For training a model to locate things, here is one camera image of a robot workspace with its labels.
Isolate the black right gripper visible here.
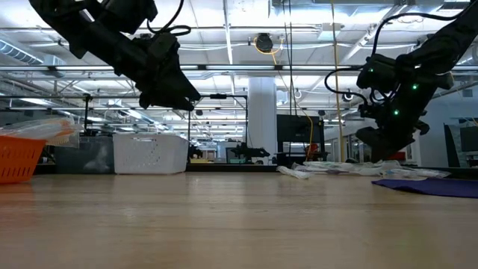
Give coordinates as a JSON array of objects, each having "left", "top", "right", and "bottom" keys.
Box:
[{"left": 354, "top": 69, "right": 455, "bottom": 163}]

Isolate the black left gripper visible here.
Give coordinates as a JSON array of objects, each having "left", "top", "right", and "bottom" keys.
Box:
[{"left": 114, "top": 33, "right": 202, "bottom": 111}]

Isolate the orange toothbrush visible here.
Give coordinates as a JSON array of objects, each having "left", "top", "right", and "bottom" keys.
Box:
[
  {"left": 0, "top": 117, "right": 78, "bottom": 142},
  {"left": 44, "top": 129, "right": 82, "bottom": 149}
]

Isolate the glass office partition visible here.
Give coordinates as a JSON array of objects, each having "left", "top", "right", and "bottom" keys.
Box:
[{"left": 324, "top": 129, "right": 374, "bottom": 164}]

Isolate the dark blue square mat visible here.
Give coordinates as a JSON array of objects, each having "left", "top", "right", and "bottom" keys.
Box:
[{"left": 371, "top": 177, "right": 478, "bottom": 200}]

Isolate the white perforated plastic basket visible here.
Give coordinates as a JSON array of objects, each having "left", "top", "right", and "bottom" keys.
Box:
[{"left": 112, "top": 132, "right": 190, "bottom": 176}]

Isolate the long ceiling light strip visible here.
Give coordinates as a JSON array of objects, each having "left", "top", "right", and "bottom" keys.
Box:
[{"left": 0, "top": 64, "right": 478, "bottom": 72}]

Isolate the black monitor on stand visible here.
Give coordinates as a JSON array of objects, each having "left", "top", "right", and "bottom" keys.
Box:
[{"left": 276, "top": 114, "right": 329, "bottom": 167}]

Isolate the white building column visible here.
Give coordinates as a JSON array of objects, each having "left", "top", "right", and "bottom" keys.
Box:
[{"left": 247, "top": 76, "right": 278, "bottom": 165}]

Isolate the grey translucent plastic bin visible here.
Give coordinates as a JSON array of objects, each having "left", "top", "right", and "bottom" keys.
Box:
[{"left": 53, "top": 134, "right": 116, "bottom": 175}]

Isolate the orange perforated plastic basket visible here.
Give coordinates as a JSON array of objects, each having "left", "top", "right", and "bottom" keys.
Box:
[{"left": 0, "top": 134, "right": 49, "bottom": 185}]

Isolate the black background frame rig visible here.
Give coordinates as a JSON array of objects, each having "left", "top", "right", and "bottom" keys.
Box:
[{"left": 187, "top": 93, "right": 250, "bottom": 165}]

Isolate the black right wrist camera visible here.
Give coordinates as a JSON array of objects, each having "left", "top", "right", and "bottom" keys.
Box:
[{"left": 356, "top": 53, "right": 400, "bottom": 90}]

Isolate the yellow cable at monitor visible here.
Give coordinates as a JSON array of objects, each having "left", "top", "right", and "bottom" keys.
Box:
[{"left": 298, "top": 108, "right": 315, "bottom": 162}]

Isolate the dark wall screen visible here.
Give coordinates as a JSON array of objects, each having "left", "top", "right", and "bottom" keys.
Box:
[{"left": 443, "top": 122, "right": 478, "bottom": 168}]

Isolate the silver ribbed ceiling duct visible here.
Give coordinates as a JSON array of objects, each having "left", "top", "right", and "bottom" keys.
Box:
[{"left": 0, "top": 39, "right": 66, "bottom": 79}]

